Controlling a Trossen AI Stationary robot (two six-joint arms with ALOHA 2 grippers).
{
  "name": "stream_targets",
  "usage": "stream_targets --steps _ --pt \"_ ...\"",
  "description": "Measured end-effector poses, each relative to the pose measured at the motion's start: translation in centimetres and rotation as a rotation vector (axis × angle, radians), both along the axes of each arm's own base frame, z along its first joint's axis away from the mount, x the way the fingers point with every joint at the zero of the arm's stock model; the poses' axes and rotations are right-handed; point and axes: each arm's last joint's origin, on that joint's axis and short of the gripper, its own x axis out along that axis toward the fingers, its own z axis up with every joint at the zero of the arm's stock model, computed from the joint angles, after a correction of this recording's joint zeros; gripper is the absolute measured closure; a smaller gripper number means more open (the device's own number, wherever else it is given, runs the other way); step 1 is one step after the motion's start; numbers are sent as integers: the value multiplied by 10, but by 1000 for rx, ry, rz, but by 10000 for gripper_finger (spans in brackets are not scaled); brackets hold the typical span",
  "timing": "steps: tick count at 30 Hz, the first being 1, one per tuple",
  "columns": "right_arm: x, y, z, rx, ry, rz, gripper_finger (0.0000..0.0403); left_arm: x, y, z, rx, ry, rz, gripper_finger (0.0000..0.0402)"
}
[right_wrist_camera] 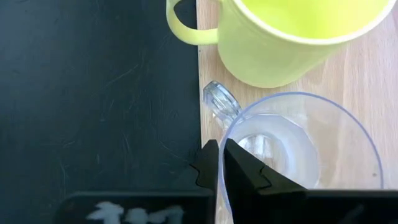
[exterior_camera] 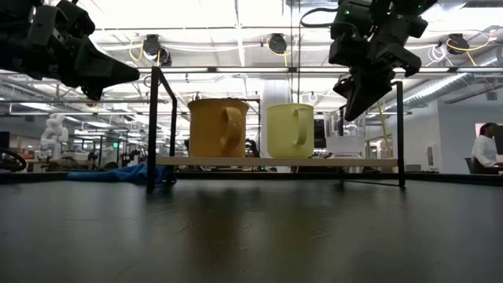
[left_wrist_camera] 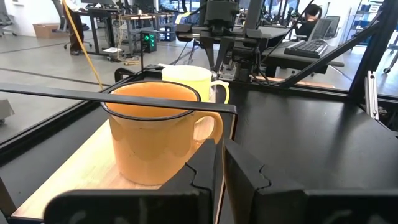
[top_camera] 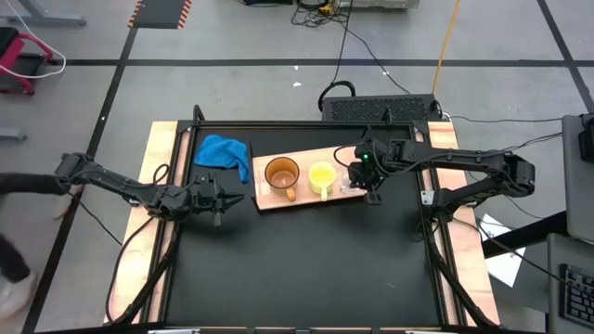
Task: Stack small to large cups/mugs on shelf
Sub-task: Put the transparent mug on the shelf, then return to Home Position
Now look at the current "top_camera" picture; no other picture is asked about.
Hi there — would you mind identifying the black keyboard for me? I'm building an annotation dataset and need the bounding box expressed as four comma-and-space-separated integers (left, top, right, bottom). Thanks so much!
559, 263, 594, 330

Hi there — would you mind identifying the black cable bundle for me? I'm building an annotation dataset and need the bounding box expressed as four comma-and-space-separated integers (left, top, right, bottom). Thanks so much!
290, 0, 354, 28

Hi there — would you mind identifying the person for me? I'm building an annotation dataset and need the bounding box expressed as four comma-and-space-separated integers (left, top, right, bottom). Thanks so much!
0, 171, 71, 321

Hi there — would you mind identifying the blue cloth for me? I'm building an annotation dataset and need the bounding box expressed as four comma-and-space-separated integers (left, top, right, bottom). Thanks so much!
192, 134, 252, 185

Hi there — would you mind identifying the yellow cup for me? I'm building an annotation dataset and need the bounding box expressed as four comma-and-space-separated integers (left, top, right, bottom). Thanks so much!
307, 161, 338, 202

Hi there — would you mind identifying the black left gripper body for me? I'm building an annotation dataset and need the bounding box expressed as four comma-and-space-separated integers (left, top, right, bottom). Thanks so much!
187, 173, 225, 227

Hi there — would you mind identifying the black hazard-striped mat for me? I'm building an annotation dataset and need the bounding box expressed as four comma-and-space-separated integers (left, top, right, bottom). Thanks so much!
127, 0, 193, 30

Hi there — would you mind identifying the white cable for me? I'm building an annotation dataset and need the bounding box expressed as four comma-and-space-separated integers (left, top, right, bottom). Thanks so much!
0, 0, 68, 80

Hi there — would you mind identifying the thick black cable loop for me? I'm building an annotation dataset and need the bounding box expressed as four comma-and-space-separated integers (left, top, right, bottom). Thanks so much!
317, 80, 357, 112

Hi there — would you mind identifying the orange mug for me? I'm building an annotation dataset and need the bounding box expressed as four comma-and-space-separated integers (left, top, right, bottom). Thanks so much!
264, 156, 302, 203

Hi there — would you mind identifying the red and black cart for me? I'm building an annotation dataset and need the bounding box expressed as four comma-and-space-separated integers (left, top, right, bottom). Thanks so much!
0, 26, 55, 96

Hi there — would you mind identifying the black cable sleeve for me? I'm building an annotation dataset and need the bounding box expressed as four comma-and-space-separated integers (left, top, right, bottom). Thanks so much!
424, 226, 488, 328
121, 221, 182, 325

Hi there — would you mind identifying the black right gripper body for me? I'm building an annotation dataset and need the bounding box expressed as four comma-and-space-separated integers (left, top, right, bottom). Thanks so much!
355, 137, 392, 191

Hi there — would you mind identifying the small clear plastic cup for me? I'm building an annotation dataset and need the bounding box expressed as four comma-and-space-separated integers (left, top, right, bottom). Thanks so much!
340, 172, 359, 195

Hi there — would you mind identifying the yellow cable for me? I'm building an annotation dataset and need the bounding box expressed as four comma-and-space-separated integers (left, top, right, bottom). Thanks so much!
431, 0, 462, 96

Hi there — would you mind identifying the black metal table frame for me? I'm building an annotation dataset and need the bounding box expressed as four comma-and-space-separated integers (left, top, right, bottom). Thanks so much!
138, 104, 500, 328

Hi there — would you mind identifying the white paper sheet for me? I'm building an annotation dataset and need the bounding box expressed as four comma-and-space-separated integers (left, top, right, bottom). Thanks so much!
477, 212, 528, 288

